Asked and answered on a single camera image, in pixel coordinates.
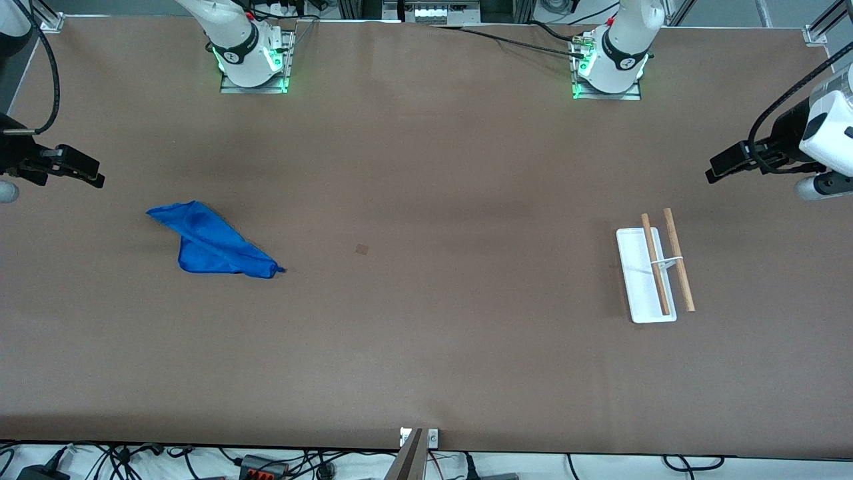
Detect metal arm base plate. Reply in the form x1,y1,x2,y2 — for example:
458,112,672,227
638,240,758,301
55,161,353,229
571,39,642,101
219,29,294,95

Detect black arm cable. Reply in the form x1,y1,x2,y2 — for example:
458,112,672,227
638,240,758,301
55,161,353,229
748,40,853,175
3,0,61,136

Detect black orange power strip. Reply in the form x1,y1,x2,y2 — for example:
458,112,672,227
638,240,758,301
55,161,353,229
240,455,289,480

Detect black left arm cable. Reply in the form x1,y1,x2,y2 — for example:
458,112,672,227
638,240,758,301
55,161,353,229
748,40,853,175

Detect white rack with wooden bars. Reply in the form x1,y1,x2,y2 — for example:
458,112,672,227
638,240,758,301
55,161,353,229
616,208,696,325

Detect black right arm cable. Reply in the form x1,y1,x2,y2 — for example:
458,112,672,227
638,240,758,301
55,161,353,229
3,0,61,136

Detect brown camera post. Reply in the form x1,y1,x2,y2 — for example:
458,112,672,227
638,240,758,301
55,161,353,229
385,428,427,480

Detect small metal bracket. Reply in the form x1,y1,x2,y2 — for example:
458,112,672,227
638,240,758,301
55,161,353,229
400,428,439,449

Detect blue microfibre towel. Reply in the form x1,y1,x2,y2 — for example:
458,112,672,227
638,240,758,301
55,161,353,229
146,201,286,279

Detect thick black cable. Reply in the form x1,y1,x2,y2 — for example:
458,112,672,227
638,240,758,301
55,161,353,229
526,20,585,43

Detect white connector box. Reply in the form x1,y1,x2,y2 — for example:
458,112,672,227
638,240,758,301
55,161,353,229
403,0,480,26

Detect looped black cable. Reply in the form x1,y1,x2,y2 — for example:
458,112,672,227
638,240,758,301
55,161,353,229
662,455,725,473

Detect thin black cable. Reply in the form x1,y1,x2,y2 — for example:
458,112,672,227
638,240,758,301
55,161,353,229
430,24,588,59

